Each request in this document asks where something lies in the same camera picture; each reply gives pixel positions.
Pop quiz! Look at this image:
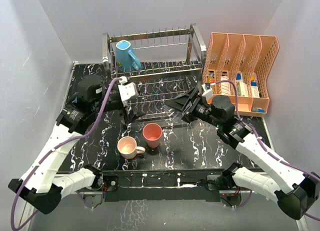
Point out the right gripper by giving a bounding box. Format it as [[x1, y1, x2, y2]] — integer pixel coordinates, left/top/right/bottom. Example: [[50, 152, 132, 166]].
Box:
[[165, 87, 223, 129]]

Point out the clear glass cup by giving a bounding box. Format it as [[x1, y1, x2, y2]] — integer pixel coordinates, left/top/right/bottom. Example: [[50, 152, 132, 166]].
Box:
[[163, 104, 183, 123]]

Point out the dusty pink tumbler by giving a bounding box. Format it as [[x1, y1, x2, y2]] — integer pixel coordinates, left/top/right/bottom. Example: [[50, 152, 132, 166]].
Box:
[[142, 123, 163, 148]]

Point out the peach handled mug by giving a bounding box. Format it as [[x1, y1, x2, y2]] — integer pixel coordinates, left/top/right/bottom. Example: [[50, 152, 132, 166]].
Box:
[[117, 136, 146, 160]]

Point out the blue handled mug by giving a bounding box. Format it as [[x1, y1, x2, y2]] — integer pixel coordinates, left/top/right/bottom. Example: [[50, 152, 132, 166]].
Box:
[[115, 40, 142, 72]]

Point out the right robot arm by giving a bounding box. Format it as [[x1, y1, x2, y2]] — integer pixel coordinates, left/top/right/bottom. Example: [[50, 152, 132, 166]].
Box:
[[165, 88, 320, 220]]

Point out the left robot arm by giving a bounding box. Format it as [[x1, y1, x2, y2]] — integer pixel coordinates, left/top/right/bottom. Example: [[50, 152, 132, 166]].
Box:
[[8, 75, 138, 215]]

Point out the steel two-tier dish rack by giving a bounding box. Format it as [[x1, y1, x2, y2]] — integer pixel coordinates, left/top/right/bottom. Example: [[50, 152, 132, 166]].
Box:
[[102, 23, 207, 128]]

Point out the yellow striped box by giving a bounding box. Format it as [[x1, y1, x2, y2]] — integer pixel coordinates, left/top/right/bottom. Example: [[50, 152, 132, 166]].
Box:
[[206, 70, 216, 84]]

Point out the white medicine box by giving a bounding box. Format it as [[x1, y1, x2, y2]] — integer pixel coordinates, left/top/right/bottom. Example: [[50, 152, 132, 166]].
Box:
[[220, 75, 231, 96]]

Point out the blue white box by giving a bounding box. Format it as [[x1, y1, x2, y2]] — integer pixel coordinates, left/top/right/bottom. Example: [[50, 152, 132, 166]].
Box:
[[235, 72, 260, 98]]

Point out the small blue cap item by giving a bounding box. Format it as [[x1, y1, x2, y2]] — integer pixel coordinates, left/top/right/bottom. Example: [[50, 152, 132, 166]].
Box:
[[251, 107, 265, 113]]

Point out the orange plastic file organizer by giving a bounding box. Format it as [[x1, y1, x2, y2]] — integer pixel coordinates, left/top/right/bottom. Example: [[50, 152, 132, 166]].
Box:
[[202, 32, 280, 117]]

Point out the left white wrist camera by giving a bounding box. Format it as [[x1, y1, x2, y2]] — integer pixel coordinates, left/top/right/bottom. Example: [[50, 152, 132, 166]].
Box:
[[118, 76, 139, 107]]

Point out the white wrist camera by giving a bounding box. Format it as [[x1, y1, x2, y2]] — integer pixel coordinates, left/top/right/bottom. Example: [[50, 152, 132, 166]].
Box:
[[202, 82, 216, 102], [118, 76, 139, 107]]

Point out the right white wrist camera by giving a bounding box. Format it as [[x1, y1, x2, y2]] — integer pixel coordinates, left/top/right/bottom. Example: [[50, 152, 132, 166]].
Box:
[[202, 82, 216, 102]]

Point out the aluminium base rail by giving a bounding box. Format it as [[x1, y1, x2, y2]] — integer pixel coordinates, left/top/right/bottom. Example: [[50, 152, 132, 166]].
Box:
[[17, 172, 308, 231]]

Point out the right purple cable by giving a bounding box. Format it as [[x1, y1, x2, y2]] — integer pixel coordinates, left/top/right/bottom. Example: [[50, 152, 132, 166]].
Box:
[[211, 80, 320, 222]]

